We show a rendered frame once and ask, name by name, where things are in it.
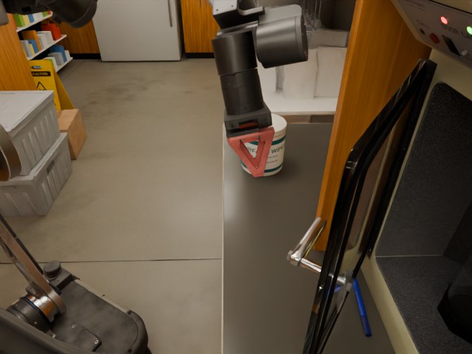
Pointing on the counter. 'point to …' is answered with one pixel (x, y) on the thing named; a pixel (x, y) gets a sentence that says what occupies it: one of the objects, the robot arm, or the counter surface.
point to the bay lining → (435, 185)
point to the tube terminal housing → (454, 79)
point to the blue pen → (362, 308)
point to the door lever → (300, 251)
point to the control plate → (456, 21)
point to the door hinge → (404, 149)
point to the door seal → (359, 199)
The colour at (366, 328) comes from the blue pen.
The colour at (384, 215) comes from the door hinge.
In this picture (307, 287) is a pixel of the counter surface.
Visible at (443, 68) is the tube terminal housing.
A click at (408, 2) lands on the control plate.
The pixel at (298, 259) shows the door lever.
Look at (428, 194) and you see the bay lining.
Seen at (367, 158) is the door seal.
